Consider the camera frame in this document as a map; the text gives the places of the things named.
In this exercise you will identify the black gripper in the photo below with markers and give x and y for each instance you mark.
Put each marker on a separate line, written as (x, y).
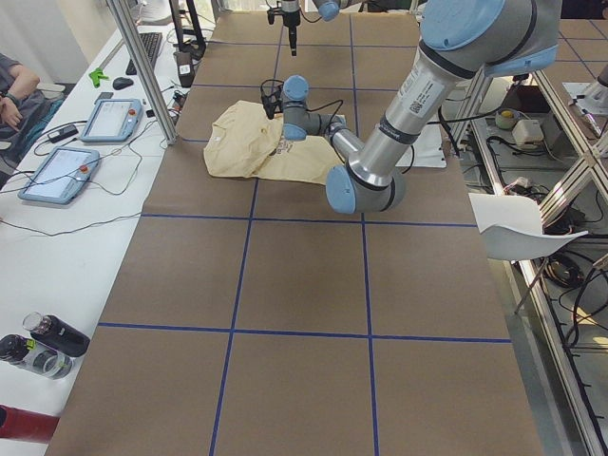
(271, 108)
(290, 14)

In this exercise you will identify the beige long-sleeve graphic shirt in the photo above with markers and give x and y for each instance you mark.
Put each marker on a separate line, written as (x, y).
(245, 144)

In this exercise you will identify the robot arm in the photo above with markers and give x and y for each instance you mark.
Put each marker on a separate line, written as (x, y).
(458, 39)
(327, 9)

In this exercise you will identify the black keyboard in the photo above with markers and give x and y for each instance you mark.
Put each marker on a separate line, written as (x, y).
(151, 42)

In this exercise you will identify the black computer mouse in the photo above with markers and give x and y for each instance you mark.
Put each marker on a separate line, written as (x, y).
(121, 83)

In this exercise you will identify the upper teach pendant tablet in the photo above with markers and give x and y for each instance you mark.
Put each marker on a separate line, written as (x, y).
(112, 121)

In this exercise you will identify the teach pendant tablet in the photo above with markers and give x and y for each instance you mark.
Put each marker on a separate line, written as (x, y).
(112, 121)
(62, 176)

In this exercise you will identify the green plastic clip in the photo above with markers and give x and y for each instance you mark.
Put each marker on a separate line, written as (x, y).
(96, 76)

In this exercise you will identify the lower teach pendant tablet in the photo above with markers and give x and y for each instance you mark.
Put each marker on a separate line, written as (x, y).
(62, 176)

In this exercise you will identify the seated person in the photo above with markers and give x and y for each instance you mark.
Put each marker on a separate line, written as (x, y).
(25, 110)

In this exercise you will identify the white paper sheet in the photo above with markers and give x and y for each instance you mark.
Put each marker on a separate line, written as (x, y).
(511, 228)

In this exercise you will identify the black water bottle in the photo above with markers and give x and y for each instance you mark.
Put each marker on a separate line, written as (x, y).
(56, 333)

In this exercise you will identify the clear plastic bottle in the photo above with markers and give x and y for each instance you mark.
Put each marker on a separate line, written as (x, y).
(34, 356)

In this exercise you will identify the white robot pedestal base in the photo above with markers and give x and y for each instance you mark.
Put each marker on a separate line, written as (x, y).
(427, 151)

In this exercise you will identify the aluminium frame post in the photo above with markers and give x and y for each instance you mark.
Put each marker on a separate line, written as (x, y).
(138, 55)

